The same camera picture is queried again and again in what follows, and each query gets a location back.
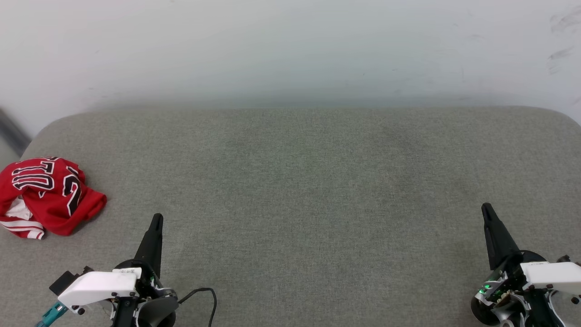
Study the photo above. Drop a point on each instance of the red basketball jersey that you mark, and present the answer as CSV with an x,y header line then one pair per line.
x,y
54,204

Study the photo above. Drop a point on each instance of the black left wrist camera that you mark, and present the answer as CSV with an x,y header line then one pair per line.
x,y
63,282

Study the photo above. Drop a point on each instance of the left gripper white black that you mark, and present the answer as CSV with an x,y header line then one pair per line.
x,y
100,284

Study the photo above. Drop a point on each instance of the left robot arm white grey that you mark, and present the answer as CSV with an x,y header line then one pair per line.
x,y
156,311

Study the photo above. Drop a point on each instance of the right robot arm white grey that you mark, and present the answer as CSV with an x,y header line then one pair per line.
x,y
540,309

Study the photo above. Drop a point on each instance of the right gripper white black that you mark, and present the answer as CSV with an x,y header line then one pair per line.
x,y
553,274

